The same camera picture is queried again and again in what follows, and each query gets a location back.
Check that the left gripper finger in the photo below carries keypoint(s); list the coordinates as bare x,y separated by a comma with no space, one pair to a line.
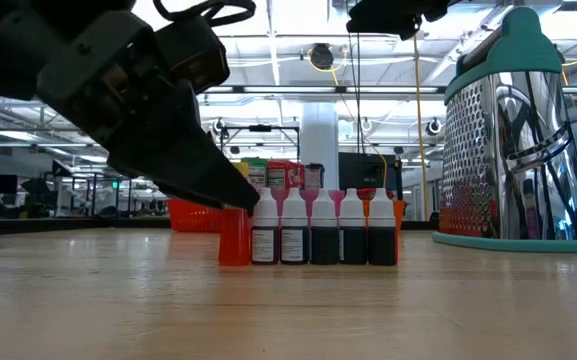
183,165

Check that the blue mini cereal box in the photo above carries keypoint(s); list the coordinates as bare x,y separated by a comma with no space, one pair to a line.
314,177

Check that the black workstation frame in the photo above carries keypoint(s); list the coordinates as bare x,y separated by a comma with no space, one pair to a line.
60,169

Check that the dark red dropper bottle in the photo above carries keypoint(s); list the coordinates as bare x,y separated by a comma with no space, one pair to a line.
265,245

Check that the green mini cereal box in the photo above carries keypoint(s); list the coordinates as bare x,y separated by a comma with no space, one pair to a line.
255,172

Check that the orange plastic basket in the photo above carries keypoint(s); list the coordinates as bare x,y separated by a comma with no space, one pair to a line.
402,215

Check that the black round ceiling device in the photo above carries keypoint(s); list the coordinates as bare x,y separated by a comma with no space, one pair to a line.
322,57

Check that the red mini cereal box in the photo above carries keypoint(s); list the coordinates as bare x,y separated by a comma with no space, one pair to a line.
288,175

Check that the dark blue dropper bottle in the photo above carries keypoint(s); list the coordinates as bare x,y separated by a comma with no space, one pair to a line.
294,245

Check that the steel box grater teal trim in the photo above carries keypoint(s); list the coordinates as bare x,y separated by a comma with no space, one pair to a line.
518,150

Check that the white column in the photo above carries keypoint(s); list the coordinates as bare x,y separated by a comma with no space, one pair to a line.
320,140

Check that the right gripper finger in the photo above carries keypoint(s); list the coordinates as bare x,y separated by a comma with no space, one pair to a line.
378,17

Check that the round ceiling sensor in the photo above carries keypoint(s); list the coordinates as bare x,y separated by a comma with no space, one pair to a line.
365,125
434,126
218,125

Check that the pink plastic bin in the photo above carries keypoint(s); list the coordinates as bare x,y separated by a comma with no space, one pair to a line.
309,196

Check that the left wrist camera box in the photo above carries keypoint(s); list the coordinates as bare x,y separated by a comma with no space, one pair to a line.
193,55

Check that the orange bottle yellow cap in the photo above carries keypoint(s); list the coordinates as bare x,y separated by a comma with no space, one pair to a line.
234,240

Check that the red plastic basket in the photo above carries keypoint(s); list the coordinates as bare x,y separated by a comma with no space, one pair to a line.
193,222

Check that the black wide monitor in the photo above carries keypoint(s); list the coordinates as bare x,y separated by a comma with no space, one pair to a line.
368,170

